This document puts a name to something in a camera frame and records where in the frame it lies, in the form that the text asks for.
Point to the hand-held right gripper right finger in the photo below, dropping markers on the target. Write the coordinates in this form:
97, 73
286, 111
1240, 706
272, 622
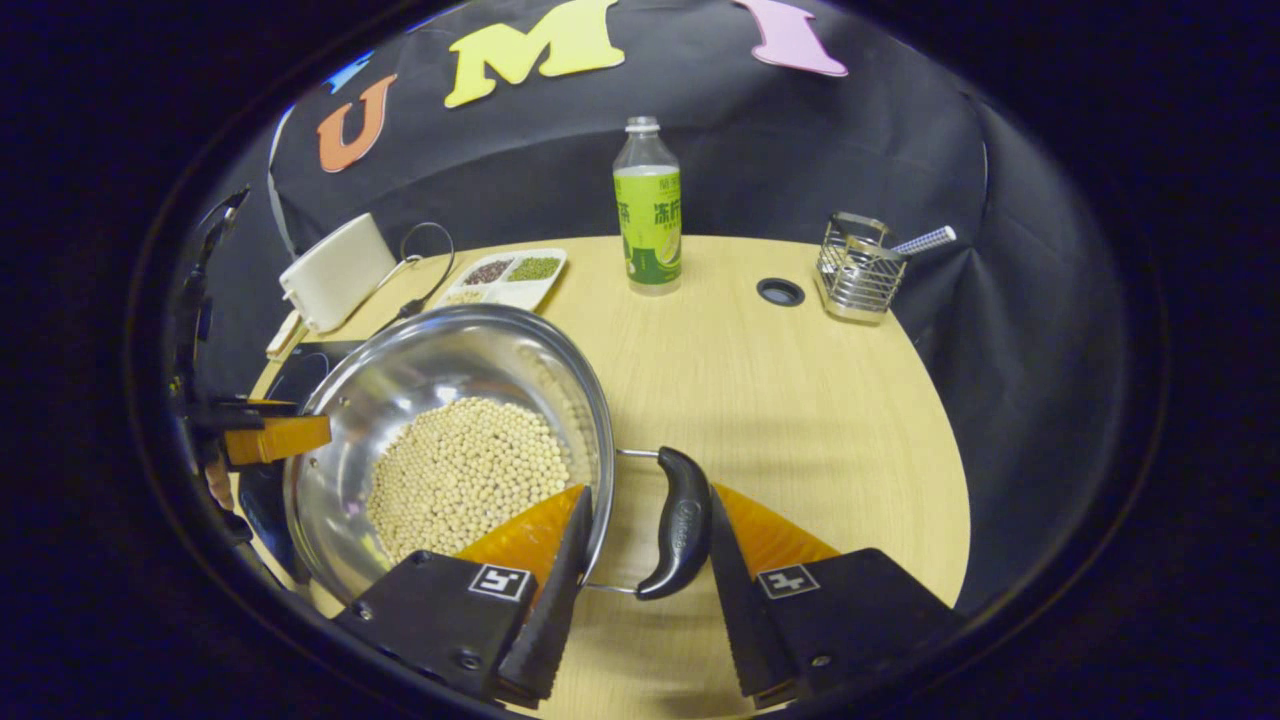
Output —
740, 620

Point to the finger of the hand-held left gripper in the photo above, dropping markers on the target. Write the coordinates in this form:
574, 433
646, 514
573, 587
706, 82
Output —
240, 406
280, 440

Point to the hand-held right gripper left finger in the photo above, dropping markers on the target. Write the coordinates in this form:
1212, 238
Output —
555, 620

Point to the black induction cooktop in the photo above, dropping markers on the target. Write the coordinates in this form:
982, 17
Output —
300, 365

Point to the white toaster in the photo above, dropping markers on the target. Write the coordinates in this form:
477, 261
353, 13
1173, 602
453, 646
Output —
335, 270

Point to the pile of soybeans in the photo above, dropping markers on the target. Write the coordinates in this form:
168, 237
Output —
460, 470

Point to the white divided bean dish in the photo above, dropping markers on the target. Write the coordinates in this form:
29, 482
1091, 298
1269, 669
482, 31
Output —
510, 285

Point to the green label drink bottle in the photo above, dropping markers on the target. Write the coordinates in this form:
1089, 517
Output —
648, 220

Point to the black backdrop cloth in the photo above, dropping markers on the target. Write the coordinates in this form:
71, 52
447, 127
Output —
800, 150

